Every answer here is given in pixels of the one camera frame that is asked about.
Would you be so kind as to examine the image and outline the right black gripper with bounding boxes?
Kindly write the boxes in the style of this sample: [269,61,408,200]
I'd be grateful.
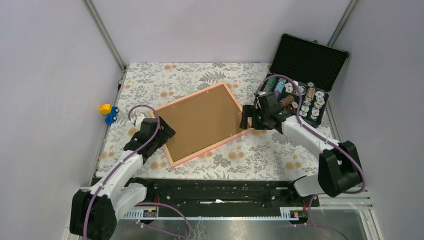
[239,104,271,131]

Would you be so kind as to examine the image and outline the pink wooden picture frame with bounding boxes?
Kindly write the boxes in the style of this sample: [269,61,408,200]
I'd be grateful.
[149,81,254,169]

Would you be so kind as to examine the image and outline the brown cardboard backing board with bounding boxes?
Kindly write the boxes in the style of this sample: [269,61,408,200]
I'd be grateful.
[150,82,252,167]

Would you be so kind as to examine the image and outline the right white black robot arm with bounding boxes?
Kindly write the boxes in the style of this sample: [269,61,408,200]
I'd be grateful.
[240,92,366,206]

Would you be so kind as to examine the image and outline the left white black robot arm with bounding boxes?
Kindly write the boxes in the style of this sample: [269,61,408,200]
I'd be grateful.
[69,116,176,240]

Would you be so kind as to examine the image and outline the brown poker chip stack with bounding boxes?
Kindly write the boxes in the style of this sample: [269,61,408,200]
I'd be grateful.
[279,94,295,109]

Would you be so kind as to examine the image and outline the blue poker chip stack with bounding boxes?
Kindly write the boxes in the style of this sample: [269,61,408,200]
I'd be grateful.
[274,78,287,96]

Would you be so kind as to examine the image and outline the green poker chip stack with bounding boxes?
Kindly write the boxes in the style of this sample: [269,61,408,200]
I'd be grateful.
[263,76,277,93]

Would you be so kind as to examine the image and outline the yellow and blue toy car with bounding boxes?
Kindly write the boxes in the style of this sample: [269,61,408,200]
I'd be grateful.
[98,103,120,125]

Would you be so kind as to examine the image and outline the floral patterned table mat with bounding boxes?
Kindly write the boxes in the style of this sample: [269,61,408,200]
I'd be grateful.
[95,63,318,181]

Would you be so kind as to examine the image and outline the pink poker chip stack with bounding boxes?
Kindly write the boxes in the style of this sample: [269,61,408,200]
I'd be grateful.
[304,87,316,102]

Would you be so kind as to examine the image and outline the black poker chip case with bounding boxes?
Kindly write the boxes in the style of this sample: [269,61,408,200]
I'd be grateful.
[266,33,350,128]

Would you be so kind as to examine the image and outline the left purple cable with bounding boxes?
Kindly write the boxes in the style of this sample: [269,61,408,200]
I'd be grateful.
[82,104,193,240]

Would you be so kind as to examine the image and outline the purple cable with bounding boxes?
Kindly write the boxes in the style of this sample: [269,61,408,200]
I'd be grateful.
[82,104,193,240]
[256,74,368,240]

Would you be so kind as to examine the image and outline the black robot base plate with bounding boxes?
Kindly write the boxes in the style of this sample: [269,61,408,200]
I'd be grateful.
[124,177,320,218]

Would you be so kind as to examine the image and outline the white slotted cable duct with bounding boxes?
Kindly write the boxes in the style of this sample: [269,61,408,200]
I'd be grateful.
[121,207,158,220]

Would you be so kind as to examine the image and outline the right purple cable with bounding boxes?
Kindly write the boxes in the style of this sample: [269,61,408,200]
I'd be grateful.
[256,74,368,240]

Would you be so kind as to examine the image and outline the right aluminium corner post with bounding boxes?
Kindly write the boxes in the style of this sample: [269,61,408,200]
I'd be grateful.
[327,0,360,48]

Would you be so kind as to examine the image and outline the aluminium corner post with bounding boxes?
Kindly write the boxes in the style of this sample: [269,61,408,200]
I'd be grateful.
[327,0,360,48]
[82,0,127,72]

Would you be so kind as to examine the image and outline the left aluminium corner post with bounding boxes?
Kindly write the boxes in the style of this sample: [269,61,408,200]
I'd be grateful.
[82,0,127,72]

